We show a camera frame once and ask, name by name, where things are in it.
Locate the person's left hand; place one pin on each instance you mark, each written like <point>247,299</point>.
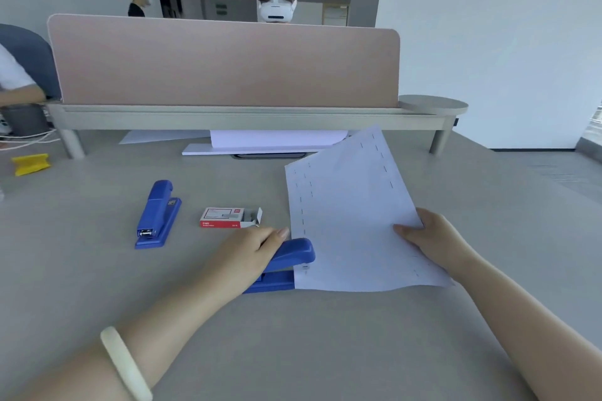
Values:
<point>237,257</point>

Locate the person's right hand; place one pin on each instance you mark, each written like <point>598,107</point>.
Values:
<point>439,241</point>

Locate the person's left fingers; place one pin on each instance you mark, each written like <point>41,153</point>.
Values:
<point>275,237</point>

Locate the person's right thumb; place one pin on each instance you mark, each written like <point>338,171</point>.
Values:
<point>408,232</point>

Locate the blue stapler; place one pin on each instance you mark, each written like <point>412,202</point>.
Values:
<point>157,215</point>
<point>297,252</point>

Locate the white paper sheet with staples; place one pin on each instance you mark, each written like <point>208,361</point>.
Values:
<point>348,217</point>

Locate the person's right forearm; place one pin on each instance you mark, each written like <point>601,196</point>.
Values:
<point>526,335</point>

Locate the person's left forearm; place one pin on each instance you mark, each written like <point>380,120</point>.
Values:
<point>141,335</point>

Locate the red and white staple box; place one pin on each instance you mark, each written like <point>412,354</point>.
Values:
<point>225,218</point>

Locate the white paper stack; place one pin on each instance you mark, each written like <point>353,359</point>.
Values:
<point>277,137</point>

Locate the grey desk shelf riser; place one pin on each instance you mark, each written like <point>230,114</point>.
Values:
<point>244,119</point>

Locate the pink desk divider panel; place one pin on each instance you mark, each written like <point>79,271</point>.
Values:
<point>221,62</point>

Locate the yellow plastic holder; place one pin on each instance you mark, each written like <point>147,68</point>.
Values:
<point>30,165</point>

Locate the grey bin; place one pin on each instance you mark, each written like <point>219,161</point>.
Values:
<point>26,119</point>

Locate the blue office chair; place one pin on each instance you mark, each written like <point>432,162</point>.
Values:
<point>35,53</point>

